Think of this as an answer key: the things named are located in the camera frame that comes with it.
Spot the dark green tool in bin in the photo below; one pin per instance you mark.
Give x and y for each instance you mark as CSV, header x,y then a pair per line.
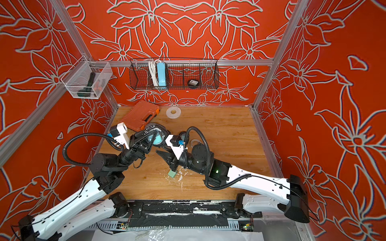
x,y
86,91

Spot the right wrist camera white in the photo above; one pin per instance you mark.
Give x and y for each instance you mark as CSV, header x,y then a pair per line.
x,y
176,144

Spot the clear acrylic wall bin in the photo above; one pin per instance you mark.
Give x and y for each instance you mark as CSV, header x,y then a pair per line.
x,y
77,76

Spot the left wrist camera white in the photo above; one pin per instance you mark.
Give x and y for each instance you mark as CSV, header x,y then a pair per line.
x,y
119,134

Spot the green charger cube left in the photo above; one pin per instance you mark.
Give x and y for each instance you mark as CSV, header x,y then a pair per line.
x,y
172,174

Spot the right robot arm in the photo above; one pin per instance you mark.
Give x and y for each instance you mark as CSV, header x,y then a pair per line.
x,y
190,150

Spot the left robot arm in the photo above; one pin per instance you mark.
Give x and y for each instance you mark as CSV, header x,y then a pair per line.
x,y
94,201

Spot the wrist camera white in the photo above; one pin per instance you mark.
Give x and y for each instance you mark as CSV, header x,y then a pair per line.
x,y
119,134
176,144

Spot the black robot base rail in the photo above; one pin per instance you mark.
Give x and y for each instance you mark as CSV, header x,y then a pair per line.
x,y
181,214

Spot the small teal charger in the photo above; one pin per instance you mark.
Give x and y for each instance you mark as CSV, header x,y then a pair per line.
x,y
158,139

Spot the white tape roll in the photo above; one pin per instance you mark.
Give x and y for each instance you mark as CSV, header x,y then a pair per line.
x,y
173,112

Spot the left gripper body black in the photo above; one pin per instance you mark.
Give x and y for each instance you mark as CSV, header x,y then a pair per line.
x,y
134,154

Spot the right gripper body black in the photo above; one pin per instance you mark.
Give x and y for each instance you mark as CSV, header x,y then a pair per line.
x,y
186,162

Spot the blue power bank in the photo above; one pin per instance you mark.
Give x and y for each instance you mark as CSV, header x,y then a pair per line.
x,y
161,71

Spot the orange tool case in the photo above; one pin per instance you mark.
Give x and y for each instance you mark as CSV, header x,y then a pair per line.
x,y
140,115

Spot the black item in basket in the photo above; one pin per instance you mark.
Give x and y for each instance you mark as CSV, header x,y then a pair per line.
x,y
193,84

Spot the black wire wall basket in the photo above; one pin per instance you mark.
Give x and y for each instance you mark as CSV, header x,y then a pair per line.
x,y
143,73

